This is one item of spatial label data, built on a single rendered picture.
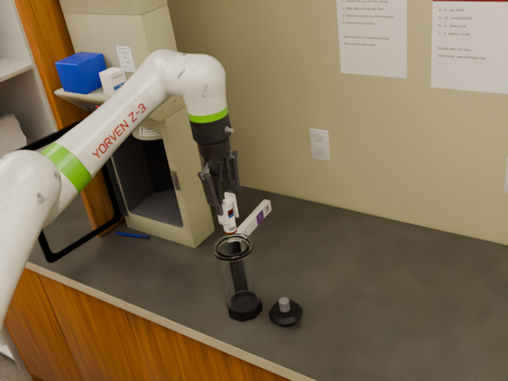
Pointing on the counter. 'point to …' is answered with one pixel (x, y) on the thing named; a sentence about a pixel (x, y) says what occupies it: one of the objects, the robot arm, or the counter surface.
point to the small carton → (112, 79)
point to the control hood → (98, 97)
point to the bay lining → (141, 169)
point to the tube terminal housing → (134, 39)
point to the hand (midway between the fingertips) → (227, 209)
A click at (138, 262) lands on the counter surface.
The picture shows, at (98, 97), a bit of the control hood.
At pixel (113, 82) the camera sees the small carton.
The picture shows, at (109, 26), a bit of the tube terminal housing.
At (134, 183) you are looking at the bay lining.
